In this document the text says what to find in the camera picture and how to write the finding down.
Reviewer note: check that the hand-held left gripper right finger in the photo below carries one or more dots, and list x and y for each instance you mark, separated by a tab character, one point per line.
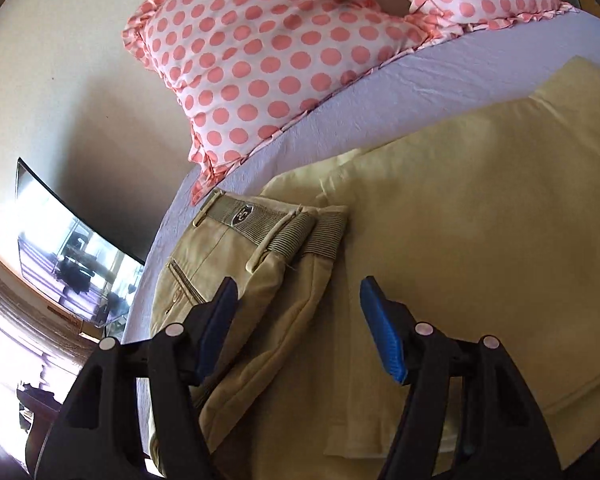
380	330

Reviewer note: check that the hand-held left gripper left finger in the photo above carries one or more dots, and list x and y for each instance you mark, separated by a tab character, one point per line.
219	321

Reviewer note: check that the beige pants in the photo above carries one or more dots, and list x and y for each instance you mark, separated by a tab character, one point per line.
260	280

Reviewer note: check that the pale yellow blanket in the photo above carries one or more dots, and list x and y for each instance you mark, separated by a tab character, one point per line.
480	240

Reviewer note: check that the dark wooden furniture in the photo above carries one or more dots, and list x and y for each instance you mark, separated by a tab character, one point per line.
35	405

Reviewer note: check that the bed with lavender sheet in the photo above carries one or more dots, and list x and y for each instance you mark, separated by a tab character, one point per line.
380	95

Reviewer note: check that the wall-mounted television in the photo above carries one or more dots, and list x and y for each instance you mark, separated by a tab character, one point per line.
70	255

